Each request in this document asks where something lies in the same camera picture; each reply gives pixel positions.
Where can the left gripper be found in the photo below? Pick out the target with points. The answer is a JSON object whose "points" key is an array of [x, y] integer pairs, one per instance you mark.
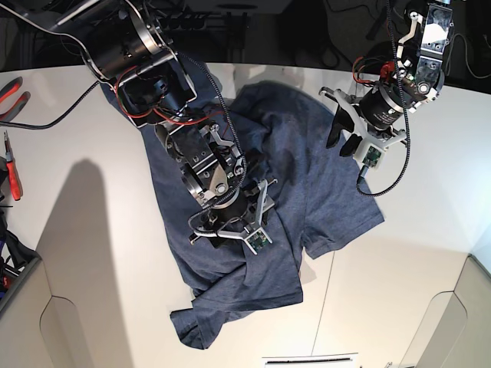
{"points": [[371, 115]]}

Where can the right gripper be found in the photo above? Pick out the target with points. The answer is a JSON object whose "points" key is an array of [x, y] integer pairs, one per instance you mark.
{"points": [[245, 212]]}

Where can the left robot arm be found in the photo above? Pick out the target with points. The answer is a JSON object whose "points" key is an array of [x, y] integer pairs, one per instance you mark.
{"points": [[408, 76]]}

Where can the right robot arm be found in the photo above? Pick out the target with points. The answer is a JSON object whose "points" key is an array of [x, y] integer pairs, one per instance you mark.
{"points": [[211, 191]]}

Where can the black power strip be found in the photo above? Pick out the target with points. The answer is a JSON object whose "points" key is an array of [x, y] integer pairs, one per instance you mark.
{"points": [[198, 21]]}

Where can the grey storage bin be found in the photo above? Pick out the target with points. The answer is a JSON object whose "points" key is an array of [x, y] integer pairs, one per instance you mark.
{"points": [[17, 262]]}

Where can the red grey pliers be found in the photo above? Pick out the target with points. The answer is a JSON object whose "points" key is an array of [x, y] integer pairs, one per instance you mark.
{"points": [[10, 92]]}

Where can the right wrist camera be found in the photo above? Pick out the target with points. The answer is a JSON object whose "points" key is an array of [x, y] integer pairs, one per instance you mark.
{"points": [[257, 240]]}

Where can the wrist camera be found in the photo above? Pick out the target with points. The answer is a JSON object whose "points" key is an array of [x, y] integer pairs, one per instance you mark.
{"points": [[257, 240], [369, 154]]}

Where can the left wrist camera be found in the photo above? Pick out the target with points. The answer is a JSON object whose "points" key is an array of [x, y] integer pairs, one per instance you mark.
{"points": [[369, 154]]}

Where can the red handled cutters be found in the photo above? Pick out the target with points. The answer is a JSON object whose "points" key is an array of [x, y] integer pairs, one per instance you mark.
{"points": [[13, 179]]}

